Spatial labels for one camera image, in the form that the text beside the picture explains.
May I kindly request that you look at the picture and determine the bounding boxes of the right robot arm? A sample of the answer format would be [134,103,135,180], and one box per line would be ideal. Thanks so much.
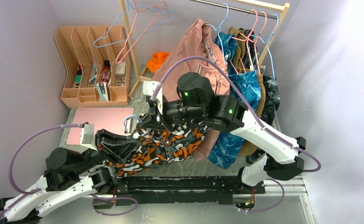
[141,72,304,193]

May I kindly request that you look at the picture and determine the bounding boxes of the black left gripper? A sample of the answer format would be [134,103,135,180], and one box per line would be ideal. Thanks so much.
[74,127,143,174]

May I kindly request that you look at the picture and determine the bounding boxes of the brown hanging shorts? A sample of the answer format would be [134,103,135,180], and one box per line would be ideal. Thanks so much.
[228,26,267,157]

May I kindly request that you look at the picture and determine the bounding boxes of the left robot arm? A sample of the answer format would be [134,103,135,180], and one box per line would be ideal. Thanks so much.
[0,124,141,224]

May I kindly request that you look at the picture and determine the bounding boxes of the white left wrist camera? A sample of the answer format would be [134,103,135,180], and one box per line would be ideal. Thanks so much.
[80,122,97,150]

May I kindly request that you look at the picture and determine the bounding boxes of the orange camouflage shorts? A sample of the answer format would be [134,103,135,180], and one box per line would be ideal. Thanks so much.
[109,119,210,178]

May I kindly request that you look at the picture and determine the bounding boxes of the pink mat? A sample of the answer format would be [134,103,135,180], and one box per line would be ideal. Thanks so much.
[72,107,134,136]

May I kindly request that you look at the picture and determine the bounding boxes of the orange knitted object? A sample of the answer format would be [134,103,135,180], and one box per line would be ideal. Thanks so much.
[146,52,169,73]

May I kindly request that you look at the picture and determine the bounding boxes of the pink hanging shorts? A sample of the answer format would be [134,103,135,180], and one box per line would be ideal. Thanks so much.
[152,17,231,162]

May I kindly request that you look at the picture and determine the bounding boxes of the blue leaf print shorts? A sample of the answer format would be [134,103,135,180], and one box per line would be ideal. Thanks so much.
[208,32,248,169]

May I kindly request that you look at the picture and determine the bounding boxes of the peach desk organizer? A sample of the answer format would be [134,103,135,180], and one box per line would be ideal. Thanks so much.
[54,25,132,108]

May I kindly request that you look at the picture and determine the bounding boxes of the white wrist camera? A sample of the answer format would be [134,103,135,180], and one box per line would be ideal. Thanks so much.
[142,81,164,115]
[80,122,97,150]

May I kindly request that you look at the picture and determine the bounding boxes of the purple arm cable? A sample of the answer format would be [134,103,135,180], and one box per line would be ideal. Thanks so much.
[0,123,140,222]
[151,56,322,214]

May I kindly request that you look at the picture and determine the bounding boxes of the dark leaf print shorts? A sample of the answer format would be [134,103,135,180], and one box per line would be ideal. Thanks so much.
[239,28,281,164]

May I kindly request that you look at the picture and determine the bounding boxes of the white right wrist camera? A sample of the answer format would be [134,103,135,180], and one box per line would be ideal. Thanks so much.
[142,81,164,115]

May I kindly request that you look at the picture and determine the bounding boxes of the blue empty wire hanger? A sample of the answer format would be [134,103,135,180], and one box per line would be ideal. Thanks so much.
[93,0,176,48]

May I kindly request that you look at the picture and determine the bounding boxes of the pink empty wire hanger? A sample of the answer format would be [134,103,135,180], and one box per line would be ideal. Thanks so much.
[114,0,167,64]

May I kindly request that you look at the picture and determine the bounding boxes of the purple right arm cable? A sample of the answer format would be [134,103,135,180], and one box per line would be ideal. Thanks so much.
[151,56,322,214]

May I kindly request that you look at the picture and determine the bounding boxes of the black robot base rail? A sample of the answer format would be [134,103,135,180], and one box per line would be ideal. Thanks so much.
[95,176,265,206]

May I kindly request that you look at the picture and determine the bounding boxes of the wooden clothes rack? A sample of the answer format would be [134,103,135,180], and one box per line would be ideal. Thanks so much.
[119,0,291,98]

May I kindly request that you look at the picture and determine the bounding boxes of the light blue wire hanger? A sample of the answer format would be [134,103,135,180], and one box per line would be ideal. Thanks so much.
[123,115,149,140]

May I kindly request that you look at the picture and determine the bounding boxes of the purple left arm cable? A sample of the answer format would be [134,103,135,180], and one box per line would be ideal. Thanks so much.
[0,123,140,222]

